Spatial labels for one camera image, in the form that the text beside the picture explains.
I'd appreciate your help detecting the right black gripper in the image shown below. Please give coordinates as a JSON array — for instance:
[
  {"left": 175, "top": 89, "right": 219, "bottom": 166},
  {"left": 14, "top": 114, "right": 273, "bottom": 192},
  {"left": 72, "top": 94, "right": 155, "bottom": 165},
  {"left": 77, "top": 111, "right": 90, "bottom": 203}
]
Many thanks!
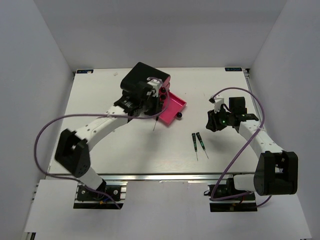
[{"left": 206, "top": 105, "right": 234, "bottom": 133}]

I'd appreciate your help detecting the small green precision screwdriver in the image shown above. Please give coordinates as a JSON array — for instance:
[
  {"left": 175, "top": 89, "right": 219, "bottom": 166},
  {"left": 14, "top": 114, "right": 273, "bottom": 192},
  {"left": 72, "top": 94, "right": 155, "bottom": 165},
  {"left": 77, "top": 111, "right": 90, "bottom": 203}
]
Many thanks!
[{"left": 152, "top": 116, "right": 159, "bottom": 131}]

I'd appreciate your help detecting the black drawer cabinet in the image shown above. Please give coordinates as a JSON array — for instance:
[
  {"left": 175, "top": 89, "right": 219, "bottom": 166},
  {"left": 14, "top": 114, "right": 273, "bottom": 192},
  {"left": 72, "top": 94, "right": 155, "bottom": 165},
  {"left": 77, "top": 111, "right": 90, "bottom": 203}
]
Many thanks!
[{"left": 120, "top": 62, "right": 169, "bottom": 100}]

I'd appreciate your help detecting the pink bottom drawer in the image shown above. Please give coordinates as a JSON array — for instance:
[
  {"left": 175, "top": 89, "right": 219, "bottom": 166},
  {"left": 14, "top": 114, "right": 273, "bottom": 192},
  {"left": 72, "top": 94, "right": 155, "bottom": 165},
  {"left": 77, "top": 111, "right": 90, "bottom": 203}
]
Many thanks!
[{"left": 159, "top": 91, "right": 187, "bottom": 126}]

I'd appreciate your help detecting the pink drawer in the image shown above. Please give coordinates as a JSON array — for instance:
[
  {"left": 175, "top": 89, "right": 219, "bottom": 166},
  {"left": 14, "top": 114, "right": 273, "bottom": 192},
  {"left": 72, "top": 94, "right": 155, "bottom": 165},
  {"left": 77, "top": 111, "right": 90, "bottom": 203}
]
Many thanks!
[
  {"left": 159, "top": 90, "right": 170, "bottom": 102},
  {"left": 159, "top": 91, "right": 187, "bottom": 126},
  {"left": 159, "top": 73, "right": 171, "bottom": 90}
]

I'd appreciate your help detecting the pink top drawer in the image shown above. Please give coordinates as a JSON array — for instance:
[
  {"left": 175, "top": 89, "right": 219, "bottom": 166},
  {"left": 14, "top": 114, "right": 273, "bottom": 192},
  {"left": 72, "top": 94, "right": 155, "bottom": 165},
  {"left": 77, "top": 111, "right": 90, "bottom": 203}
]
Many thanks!
[{"left": 159, "top": 73, "right": 171, "bottom": 90}]

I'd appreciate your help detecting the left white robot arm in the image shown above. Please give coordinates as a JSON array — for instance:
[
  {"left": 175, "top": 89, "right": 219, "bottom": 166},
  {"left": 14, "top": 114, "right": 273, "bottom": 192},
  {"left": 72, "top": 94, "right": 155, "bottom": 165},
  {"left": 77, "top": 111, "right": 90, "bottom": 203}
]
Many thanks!
[{"left": 54, "top": 77, "right": 163, "bottom": 200}]

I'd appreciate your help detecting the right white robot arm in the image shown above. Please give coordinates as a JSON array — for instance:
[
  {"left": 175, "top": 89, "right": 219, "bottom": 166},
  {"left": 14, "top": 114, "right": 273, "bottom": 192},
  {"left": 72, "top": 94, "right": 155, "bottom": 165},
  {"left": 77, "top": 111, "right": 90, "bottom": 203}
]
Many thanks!
[{"left": 206, "top": 96, "right": 298, "bottom": 200}]

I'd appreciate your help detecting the blue label sticker right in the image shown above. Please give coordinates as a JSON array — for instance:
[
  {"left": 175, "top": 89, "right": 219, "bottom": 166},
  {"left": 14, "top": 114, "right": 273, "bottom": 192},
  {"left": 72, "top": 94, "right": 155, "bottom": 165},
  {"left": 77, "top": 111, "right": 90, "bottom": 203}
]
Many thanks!
[{"left": 224, "top": 67, "right": 243, "bottom": 72}]

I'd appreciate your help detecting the blue label sticker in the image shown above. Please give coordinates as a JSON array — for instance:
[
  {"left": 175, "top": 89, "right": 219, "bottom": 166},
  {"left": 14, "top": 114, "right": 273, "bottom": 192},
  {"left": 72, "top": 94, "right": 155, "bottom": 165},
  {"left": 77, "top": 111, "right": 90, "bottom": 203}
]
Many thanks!
[
  {"left": 76, "top": 69, "right": 94, "bottom": 74},
  {"left": 224, "top": 67, "right": 243, "bottom": 72}
]

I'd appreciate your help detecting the blue label sticker left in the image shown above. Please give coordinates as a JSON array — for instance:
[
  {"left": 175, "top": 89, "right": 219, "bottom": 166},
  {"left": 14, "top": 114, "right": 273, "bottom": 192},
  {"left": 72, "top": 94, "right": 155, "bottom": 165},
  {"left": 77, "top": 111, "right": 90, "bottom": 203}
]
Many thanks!
[{"left": 76, "top": 69, "right": 94, "bottom": 74}]

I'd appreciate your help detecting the white foreground board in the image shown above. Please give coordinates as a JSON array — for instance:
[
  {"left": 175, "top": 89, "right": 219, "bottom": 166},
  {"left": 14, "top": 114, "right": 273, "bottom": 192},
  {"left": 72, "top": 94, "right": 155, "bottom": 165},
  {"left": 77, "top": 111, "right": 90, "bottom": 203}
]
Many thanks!
[{"left": 25, "top": 180, "right": 311, "bottom": 240}]

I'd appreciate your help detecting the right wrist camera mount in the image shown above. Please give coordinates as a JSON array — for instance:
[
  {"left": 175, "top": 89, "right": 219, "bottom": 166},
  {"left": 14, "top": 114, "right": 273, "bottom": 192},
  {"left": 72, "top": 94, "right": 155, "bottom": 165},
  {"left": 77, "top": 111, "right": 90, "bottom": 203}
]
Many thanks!
[{"left": 209, "top": 94, "right": 225, "bottom": 114}]

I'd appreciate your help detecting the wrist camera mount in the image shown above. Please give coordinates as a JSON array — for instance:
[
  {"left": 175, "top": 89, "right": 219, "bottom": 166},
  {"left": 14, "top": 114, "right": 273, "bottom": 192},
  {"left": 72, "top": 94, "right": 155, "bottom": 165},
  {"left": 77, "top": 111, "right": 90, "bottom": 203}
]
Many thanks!
[
  {"left": 146, "top": 77, "right": 163, "bottom": 98},
  {"left": 209, "top": 94, "right": 225, "bottom": 114}
]

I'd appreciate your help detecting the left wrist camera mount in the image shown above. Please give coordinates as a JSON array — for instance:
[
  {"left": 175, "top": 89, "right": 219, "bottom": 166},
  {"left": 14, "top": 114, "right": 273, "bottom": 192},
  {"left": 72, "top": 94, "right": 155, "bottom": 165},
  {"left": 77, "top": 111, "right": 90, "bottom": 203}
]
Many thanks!
[{"left": 146, "top": 77, "right": 163, "bottom": 98}]

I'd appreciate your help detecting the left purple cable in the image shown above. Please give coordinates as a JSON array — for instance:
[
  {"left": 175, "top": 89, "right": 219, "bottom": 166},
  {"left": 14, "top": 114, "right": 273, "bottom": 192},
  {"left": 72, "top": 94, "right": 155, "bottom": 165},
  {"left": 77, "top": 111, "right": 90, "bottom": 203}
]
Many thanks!
[{"left": 33, "top": 77, "right": 171, "bottom": 210}]

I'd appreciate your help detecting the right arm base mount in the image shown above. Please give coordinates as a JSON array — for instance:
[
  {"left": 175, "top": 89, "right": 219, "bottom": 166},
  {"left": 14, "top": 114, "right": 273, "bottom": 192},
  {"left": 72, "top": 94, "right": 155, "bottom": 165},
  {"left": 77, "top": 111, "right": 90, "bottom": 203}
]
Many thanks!
[{"left": 203, "top": 177, "right": 258, "bottom": 213}]

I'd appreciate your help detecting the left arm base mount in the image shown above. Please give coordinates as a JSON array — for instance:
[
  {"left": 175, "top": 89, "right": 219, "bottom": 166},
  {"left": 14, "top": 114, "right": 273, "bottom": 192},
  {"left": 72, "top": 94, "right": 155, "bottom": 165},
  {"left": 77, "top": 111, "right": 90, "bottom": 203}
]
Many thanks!
[{"left": 73, "top": 182, "right": 127, "bottom": 210}]

